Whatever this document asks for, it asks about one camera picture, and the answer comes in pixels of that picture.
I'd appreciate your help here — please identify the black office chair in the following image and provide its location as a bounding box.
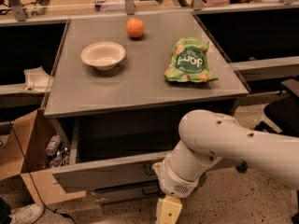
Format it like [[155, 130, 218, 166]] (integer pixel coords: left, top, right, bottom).
[[235, 77, 299, 224]]

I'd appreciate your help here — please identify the metal can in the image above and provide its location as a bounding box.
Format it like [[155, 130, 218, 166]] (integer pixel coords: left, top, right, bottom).
[[45, 134, 61, 157]]

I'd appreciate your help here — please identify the white paper bowl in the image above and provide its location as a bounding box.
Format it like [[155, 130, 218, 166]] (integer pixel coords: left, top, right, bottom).
[[81, 42, 126, 71]]

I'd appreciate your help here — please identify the white plastic part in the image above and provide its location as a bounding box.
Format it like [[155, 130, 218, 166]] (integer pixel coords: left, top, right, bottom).
[[22, 66, 54, 92]]

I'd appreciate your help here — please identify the grey drawer cabinet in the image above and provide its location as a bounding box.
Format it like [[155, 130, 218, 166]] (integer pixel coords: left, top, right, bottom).
[[40, 10, 250, 205]]

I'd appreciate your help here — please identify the brown cardboard box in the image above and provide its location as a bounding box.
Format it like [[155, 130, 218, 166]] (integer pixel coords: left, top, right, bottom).
[[0, 109, 87, 205]]

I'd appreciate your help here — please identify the grey top drawer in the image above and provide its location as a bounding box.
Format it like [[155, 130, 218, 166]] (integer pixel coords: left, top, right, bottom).
[[52, 118, 179, 193]]

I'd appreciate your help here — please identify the white shoe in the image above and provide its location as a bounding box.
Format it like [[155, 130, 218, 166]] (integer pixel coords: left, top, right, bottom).
[[9, 203, 45, 224]]

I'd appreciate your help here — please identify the grey bottom drawer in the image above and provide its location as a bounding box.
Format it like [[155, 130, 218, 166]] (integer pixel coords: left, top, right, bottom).
[[91, 180, 162, 204]]

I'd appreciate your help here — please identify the orange fruit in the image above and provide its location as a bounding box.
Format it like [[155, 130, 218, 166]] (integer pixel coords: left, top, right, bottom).
[[126, 17, 144, 38]]

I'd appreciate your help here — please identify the black white handheld device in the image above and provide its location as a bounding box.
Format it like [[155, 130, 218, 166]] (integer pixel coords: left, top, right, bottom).
[[31, 0, 50, 16]]

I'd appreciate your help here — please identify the green snack bag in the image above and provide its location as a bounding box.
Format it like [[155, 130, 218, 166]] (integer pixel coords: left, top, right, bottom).
[[164, 37, 218, 83]]

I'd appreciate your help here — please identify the black floor cable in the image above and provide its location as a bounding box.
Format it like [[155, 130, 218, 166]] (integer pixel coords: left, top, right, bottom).
[[0, 100, 78, 224]]

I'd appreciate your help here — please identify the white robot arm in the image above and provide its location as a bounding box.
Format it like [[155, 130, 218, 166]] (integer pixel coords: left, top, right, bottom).
[[152, 110, 299, 224]]

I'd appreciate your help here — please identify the grey drawer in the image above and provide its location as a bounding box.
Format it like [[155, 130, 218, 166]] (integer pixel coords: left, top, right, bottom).
[[91, 180, 162, 204], [52, 118, 179, 193]]

